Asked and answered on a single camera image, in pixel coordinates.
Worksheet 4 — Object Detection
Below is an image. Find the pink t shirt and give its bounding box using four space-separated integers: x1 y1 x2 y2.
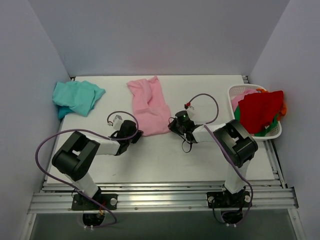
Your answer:
126 75 171 137
231 89 255 112

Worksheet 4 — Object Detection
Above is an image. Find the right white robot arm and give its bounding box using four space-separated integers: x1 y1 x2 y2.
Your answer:
168 110 258 207

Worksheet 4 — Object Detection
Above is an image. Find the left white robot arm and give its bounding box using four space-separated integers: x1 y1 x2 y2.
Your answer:
51 120 144 210

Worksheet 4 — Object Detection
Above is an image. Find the green t shirt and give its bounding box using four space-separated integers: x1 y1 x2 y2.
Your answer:
234 106 278 137

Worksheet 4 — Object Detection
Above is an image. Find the pink t shirt in basket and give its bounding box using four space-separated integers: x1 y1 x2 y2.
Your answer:
231 89 255 112

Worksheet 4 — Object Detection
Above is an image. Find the teal t shirt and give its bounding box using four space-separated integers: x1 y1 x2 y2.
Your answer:
52 80 106 120

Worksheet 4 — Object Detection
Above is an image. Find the red t shirt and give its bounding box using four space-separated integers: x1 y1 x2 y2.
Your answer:
238 90 285 135

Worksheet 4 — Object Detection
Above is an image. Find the white plastic basket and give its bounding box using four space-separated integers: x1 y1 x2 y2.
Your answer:
227 84 282 141

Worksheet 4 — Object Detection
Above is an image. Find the orange t shirt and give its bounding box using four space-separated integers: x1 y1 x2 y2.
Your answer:
256 88 287 121

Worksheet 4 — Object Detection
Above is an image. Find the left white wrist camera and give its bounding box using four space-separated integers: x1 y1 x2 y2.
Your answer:
106 115 124 130

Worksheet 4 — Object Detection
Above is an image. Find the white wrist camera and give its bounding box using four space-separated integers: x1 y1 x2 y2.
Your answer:
106 115 124 130
184 102 195 119

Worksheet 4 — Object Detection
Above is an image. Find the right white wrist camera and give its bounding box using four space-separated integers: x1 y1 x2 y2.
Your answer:
184 102 195 119

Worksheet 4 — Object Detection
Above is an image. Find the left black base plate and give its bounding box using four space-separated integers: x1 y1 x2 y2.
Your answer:
71 193 118 211

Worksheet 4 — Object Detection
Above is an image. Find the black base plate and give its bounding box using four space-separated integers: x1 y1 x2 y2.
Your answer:
206 190 251 209
71 193 118 211

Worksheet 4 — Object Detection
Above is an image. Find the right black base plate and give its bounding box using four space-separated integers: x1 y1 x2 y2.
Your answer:
206 190 251 209

